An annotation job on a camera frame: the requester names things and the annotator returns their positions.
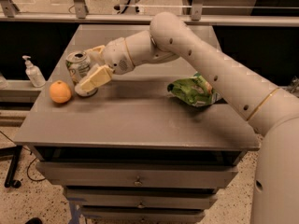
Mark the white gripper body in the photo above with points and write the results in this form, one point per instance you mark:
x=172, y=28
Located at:
x=116, y=56

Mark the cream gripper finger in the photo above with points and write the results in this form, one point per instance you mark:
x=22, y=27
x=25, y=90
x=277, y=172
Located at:
x=98, y=76
x=95, y=54

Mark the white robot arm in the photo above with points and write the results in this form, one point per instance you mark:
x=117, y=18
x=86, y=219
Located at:
x=268, y=109

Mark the orange fruit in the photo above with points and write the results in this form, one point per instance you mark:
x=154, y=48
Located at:
x=60, y=92

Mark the white pump dispenser bottle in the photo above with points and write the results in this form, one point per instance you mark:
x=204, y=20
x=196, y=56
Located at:
x=34, y=73

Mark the grey drawer cabinet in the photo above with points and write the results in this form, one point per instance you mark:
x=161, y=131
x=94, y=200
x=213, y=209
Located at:
x=134, y=152

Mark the green chip bag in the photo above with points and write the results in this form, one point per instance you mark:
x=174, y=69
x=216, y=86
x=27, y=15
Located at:
x=194, y=91

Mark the black stand leg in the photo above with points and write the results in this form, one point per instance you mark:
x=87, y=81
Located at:
x=14, y=154

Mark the metal window rail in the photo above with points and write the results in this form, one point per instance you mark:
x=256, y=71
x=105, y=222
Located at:
x=207, y=12

